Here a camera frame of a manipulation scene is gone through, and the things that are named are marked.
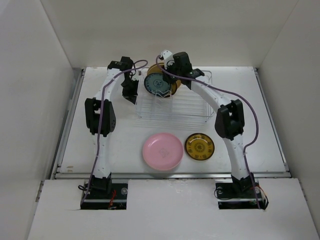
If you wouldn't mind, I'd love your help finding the brown patterned small plate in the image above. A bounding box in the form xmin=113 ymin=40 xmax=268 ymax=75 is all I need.
xmin=184 ymin=132 xmax=215 ymax=161

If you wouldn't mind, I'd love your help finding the pink plastic plate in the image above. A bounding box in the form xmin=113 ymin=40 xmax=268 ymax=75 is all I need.
xmin=142 ymin=132 xmax=184 ymax=172

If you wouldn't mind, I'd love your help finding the yellow plate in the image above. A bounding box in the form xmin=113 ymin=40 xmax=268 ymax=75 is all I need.
xmin=143 ymin=63 xmax=181 ymax=98

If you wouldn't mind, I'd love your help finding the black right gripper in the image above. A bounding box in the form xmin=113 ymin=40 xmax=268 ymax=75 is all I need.
xmin=161 ymin=60 xmax=182 ymax=84

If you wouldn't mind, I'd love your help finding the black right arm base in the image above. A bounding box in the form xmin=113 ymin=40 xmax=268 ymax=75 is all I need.
xmin=214 ymin=182 xmax=269 ymax=210

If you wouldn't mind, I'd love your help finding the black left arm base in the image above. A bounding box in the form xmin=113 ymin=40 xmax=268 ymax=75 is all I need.
xmin=80 ymin=183 xmax=128 ymax=210

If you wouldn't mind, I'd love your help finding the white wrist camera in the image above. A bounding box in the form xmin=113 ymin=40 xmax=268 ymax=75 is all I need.
xmin=159 ymin=50 xmax=175 ymax=69
xmin=132 ymin=73 xmax=140 ymax=81

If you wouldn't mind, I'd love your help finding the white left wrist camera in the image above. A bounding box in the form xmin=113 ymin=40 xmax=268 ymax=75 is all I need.
xmin=132 ymin=73 xmax=140 ymax=81

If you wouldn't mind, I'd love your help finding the blue patterned small plate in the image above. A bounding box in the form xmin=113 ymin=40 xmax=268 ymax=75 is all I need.
xmin=143 ymin=72 xmax=171 ymax=98

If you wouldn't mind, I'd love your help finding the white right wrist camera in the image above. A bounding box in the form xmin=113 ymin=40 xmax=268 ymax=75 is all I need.
xmin=159 ymin=50 xmax=175 ymax=69

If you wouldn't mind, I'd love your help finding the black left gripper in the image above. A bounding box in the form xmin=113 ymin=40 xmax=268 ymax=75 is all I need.
xmin=121 ymin=78 xmax=140 ymax=105

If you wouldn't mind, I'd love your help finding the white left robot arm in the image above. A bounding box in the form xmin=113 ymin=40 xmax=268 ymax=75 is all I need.
xmin=84 ymin=56 xmax=139 ymax=199

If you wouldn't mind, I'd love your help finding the white foam front board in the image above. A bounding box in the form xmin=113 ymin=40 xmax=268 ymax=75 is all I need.
xmin=28 ymin=178 xmax=319 ymax=240

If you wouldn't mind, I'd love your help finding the white wire dish rack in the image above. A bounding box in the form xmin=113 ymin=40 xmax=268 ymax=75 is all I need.
xmin=135 ymin=67 xmax=216 ymax=126

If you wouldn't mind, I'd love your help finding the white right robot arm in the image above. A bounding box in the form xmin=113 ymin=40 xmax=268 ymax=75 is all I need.
xmin=155 ymin=50 xmax=254 ymax=197

